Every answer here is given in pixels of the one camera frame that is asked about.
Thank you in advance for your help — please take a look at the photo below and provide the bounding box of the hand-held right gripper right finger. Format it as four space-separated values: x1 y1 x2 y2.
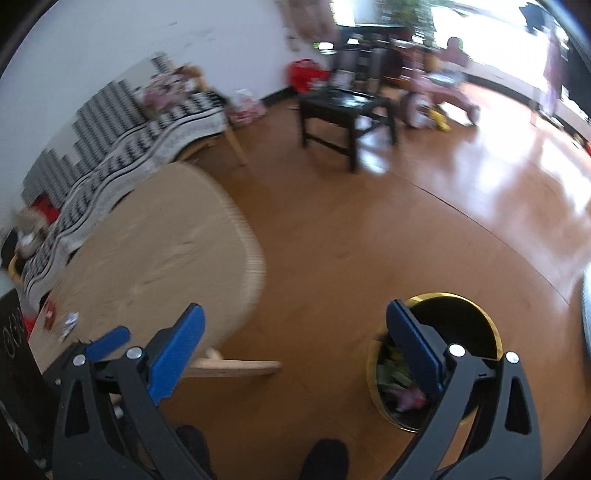
383 299 543 480

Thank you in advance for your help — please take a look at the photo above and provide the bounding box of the pink soft toy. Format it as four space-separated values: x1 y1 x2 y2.
139 65 206 109

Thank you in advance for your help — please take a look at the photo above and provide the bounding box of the yellow-green wrapper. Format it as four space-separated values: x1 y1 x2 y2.
376 351 411 388

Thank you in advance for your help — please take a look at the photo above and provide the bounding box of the pink children's tricycle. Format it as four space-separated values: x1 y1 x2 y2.
399 37 481 130

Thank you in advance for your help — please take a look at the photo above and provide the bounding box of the dark wooden cabinet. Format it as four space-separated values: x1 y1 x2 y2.
335 23 411 90

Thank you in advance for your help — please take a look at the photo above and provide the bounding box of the pink and white plastic bag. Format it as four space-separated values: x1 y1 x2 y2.
228 89 267 127

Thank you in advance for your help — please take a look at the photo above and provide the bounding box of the purple hanging garment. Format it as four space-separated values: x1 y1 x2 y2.
542 18 566 116

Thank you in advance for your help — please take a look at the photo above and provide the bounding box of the green potted plant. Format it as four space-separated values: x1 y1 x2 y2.
383 0 437 47

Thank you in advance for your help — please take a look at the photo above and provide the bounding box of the striped black white sofa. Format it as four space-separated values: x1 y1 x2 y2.
21 51 229 301

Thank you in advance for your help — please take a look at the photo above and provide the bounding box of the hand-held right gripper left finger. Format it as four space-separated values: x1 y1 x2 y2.
46 303 215 480

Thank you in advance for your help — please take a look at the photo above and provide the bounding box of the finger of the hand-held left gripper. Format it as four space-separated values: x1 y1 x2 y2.
85 325 131 361

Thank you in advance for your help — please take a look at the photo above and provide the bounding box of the black gold-rimmed trash bin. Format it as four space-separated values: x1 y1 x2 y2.
366 292 504 433

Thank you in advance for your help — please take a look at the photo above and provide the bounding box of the silver wrapper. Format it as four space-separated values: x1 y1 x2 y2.
60 311 80 342

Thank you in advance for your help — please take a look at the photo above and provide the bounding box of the red cushion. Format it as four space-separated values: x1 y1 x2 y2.
32 194 61 222

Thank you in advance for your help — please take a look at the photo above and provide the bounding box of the round wooden table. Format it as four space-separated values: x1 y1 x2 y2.
28 161 283 379

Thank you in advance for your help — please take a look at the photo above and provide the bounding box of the person's black shoe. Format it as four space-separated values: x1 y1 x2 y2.
175 425 215 480
300 438 350 480

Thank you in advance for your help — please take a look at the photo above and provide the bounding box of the yellow soft toy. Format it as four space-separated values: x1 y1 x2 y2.
427 105 451 132

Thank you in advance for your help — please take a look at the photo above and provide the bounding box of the wooden sofa frame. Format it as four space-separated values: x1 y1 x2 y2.
178 124 247 168

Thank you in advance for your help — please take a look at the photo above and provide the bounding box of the person's black left shoe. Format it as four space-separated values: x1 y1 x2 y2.
175 425 215 480

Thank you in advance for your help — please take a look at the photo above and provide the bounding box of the person's black right shoe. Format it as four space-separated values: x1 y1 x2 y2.
300 438 350 480

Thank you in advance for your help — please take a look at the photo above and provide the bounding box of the black wooden stool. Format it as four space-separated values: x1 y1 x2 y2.
299 88 399 174

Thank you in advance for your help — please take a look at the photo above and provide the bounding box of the red bag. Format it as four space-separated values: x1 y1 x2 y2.
288 59 329 95

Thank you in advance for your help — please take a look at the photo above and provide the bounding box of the beige soft toy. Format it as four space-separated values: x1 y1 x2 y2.
9 208 51 259

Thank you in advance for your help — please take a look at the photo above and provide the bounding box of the pink wrapper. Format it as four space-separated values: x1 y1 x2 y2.
390 385 428 411

